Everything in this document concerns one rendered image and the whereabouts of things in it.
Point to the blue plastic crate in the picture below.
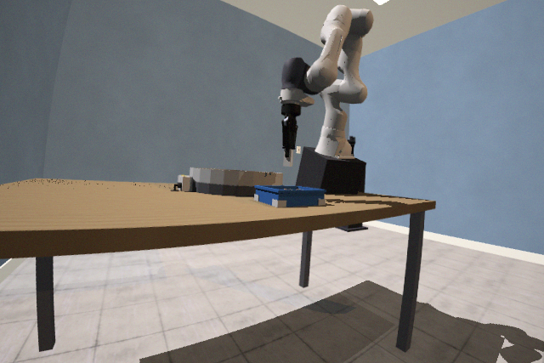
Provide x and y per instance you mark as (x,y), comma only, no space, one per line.
(294,196)

